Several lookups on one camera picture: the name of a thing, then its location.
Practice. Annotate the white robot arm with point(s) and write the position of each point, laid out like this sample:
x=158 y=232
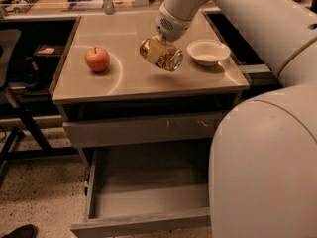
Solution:
x=263 y=160

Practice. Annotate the red apple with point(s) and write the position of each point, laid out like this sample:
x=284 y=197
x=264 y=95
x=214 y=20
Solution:
x=97 y=59

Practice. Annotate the open middle drawer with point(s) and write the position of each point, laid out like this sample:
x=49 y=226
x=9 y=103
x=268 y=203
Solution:
x=137 y=189

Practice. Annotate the black desk frame left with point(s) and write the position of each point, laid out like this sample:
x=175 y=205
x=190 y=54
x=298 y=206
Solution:
x=45 y=150

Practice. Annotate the dark shoe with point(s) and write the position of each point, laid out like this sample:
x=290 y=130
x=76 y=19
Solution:
x=26 y=231

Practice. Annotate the closed top drawer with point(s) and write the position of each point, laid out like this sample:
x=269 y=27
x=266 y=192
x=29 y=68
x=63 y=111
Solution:
x=145 y=129

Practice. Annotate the white bowl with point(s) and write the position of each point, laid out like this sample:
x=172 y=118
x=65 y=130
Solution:
x=208 y=52

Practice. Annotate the grey chair left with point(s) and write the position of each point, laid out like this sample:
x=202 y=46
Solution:
x=8 y=42

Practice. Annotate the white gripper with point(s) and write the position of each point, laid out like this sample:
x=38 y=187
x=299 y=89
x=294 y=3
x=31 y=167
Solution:
x=170 y=28

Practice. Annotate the grey drawer cabinet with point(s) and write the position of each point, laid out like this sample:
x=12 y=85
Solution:
x=131 y=87

